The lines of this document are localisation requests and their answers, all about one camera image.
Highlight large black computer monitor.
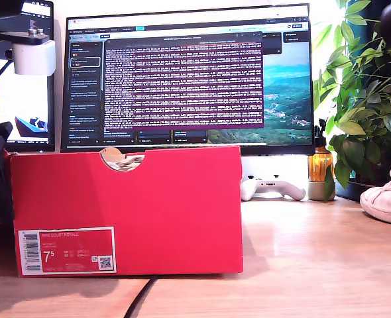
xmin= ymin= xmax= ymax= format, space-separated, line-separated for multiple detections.
xmin=60 ymin=3 xmax=316 ymax=156

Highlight green leafy houseplant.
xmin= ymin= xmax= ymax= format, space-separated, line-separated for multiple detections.
xmin=311 ymin=0 xmax=391 ymax=189

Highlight tan cardboard shoe insert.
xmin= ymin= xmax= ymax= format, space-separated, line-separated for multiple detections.
xmin=99 ymin=146 xmax=125 ymax=163

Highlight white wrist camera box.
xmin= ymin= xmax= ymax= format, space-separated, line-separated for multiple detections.
xmin=3 ymin=28 xmax=57 ymax=76

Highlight amber pump bottle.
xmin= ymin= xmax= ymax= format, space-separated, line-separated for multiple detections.
xmin=307 ymin=119 xmax=335 ymax=183

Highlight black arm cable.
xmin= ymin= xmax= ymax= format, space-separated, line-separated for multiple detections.
xmin=0 ymin=60 xmax=13 ymax=85

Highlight black planter tray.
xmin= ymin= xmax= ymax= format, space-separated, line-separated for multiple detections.
xmin=335 ymin=180 xmax=365 ymax=203

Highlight black cable on table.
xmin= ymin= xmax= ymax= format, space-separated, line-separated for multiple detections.
xmin=124 ymin=275 xmax=159 ymax=318

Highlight pale round pot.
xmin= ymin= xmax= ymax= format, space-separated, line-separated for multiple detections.
xmin=307 ymin=180 xmax=336 ymax=202

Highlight small black computer monitor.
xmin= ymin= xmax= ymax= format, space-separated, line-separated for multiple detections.
xmin=0 ymin=0 xmax=56 ymax=153

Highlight red cardboard shoebox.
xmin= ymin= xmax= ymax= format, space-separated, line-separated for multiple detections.
xmin=5 ymin=145 xmax=245 ymax=278

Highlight white game controller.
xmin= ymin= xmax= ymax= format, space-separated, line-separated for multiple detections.
xmin=241 ymin=174 xmax=306 ymax=202

